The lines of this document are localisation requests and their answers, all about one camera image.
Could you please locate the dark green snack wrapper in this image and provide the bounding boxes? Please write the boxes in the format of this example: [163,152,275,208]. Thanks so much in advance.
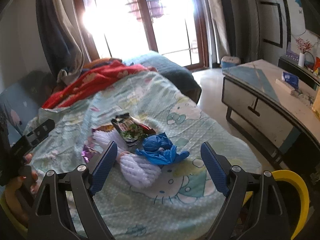
[111,113,156,147]

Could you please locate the yellow rimmed black trash bin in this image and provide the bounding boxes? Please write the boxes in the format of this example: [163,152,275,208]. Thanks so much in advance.
[236,170,310,239]

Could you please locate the person's left hand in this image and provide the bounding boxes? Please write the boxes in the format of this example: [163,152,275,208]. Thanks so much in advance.
[4,153,40,228]

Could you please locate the purple candy wrapper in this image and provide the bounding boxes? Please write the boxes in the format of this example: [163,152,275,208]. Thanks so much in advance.
[81,145,100,163]

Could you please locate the light green cartoon bedsheet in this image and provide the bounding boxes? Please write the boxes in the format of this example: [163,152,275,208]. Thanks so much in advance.
[25,72,261,239]

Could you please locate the blue crumpled plastic bag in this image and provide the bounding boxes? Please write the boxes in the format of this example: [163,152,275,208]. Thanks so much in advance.
[135,133,190,165]

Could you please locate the white grey coffee table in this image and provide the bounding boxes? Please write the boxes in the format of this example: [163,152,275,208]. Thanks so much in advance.
[221,60,319,184]

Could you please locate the red floral blanket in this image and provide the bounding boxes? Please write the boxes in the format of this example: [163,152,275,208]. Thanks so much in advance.
[42,60,156,109]

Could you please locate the brown torn wrapper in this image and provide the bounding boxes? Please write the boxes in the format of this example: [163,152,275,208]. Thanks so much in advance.
[92,124,114,133]

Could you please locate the white flat box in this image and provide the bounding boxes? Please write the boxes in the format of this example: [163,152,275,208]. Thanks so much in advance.
[276,79,296,95]

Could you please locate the gold standing pouch bag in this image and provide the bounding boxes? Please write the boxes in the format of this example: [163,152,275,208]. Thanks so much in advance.
[312,97,320,120]

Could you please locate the beige dark left curtain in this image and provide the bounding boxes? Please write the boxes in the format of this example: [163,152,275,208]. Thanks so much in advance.
[36,0,88,85]

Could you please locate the beige dark curtain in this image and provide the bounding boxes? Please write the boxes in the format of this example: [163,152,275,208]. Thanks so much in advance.
[205,0,261,63]
[36,0,88,85]

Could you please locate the teal quilted blanket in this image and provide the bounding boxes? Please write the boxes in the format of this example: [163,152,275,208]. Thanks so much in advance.
[123,50,202,103]

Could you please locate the small white blue stool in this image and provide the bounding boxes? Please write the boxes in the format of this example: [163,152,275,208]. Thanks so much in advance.
[220,56,241,69]

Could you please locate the dark tv cabinet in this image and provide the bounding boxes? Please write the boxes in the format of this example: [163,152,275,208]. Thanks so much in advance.
[278,56,319,91]

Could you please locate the purple box on cabinet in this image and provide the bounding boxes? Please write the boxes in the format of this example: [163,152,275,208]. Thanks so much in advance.
[286,42,299,62]

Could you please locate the red greeting card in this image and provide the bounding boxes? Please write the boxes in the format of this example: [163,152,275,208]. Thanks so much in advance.
[313,57,320,76]

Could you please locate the white vase red flowers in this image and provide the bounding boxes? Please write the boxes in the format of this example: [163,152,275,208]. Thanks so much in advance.
[296,37,313,68]

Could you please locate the brown framed glass door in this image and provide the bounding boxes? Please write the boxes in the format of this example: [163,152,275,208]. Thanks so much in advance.
[73,0,209,70]

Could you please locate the beige dark right curtain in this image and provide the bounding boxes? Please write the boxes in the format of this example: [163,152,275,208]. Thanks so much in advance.
[205,0,261,63]

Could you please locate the black wall television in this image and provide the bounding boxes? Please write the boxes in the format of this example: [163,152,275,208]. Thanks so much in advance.
[300,0,320,36]

